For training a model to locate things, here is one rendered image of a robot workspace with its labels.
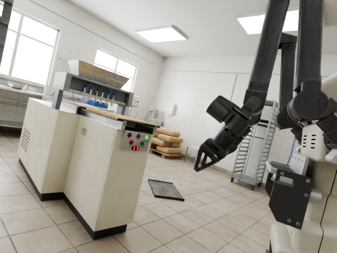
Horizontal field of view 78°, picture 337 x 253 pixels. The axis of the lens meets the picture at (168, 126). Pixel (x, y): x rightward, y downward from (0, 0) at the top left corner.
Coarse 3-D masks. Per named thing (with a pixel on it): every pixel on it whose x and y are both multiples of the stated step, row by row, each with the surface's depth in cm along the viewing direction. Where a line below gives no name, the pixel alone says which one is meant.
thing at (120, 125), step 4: (80, 108) 199; (80, 112) 198; (84, 112) 192; (88, 112) 186; (92, 112) 180; (88, 116) 185; (92, 116) 179; (96, 116) 174; (100, 116) 169; (104, 116) 164; (100, 120) 168; (104, 120) 163; (108, 120) 159; (112, 120) 155; (116, 120) 150; (124, 120) 145; (108, 124) 158; (112, 124) 154; (116, 124) 150; (120, 124) 146; (124, 124) 146; (120, 128) 146; (124, 128) 147
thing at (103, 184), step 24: (96, 120) 171; (96, 144) 165; (72, 168) 190; (96, 168) 159; (120, 168) 154; (144, 168) 171; (72, 192) 183; (96, 192) 154; (120, 192) 159; (96, 216) 150; (120, 216) 163
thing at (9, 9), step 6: (6, 6) 89; (12, 6) 90; (6, 12) 89; (0, 24) 89; (0, 30) 89; (6, 30) 90; (0, 36) 89; (6, 36) 90; (0, 48) 90; (0, 54) 90; (0, 66) 91
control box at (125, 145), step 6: (126, 132) 149; (132, 132) 152; (138, 132) 159; (126, 138) 150; (132, 138) 153; (144, 138) 161; (120, 144) 150; (126, 144) 150; (132, 144) 154; (138, 144) 158; (144, 144) 162; (132, 150) 155; (138, 150) 159; (144, 150) 163
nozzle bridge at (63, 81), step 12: (60, 72) 193; (60, 84) 188; (72, 84) 194; (84, 84) 201; (96, 84) 209; (60, 96) 191; (96, 96) 207; (120, 96) 230; (132, 96) 231; (120, 108) 240
